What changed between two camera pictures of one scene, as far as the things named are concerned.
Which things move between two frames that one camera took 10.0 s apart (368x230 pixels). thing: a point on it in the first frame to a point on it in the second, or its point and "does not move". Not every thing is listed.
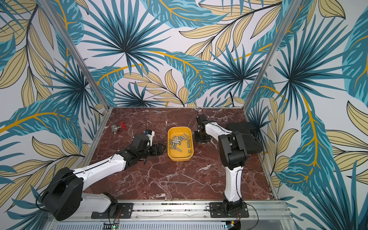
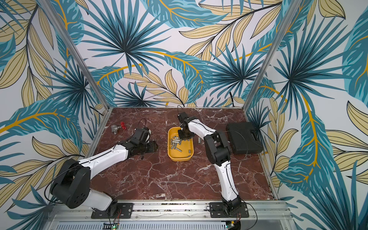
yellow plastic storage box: (180, 147) does not move
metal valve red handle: (114, 128) does not move
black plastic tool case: (251, 141) does not move
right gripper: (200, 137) to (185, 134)
